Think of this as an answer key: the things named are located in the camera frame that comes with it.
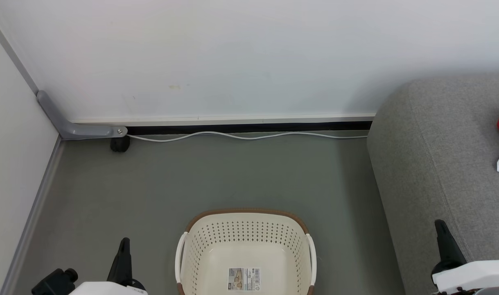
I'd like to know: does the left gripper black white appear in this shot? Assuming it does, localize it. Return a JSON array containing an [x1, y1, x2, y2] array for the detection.
[[32, 237, 147, 295]]

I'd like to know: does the thin white floor cable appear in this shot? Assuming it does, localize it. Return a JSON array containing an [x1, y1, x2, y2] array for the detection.
[[126, 131, 368, 143]]

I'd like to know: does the grey fabric sofa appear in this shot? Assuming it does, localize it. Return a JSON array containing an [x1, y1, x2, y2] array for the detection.
[[366, 76, 499, 295]]

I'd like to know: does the grey metal corner bracket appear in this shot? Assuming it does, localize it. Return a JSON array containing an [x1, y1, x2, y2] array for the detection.
[[36, 90, 128, 141]]

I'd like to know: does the black caster wheel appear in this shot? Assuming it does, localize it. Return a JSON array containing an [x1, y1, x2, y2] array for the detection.
[[110, 136, 131, 153]]

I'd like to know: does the cream perforated laundry basket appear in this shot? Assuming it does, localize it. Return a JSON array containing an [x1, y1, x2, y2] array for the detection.
[[175, 208, 317, 295]]

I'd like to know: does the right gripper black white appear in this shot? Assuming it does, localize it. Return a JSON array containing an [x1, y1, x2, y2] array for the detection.
[[431, 219, 499, 295]]

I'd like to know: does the paper label sticker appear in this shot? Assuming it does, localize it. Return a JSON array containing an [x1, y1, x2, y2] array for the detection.
[[228, 267, 261, 291]]

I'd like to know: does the grey aluminium rail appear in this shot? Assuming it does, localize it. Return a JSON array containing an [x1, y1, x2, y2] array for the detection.
[[0, 10, 39, 95], [0, 137, 63, 295]]

